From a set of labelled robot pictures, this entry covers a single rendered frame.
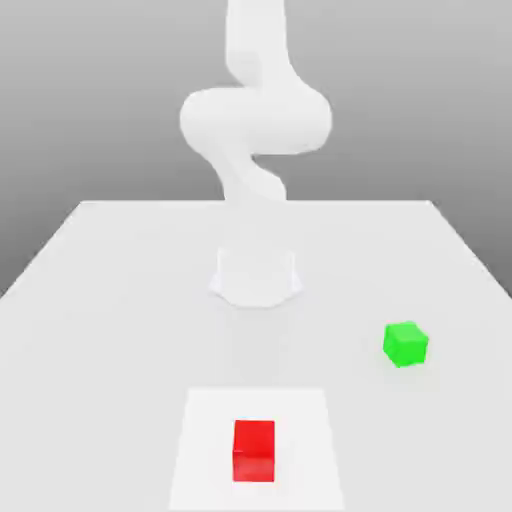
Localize small red cube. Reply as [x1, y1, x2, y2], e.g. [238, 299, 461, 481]
[231, 418, 277, 484]

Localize small green cube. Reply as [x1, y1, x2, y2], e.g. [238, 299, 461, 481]
[382, 320, 430, 370]

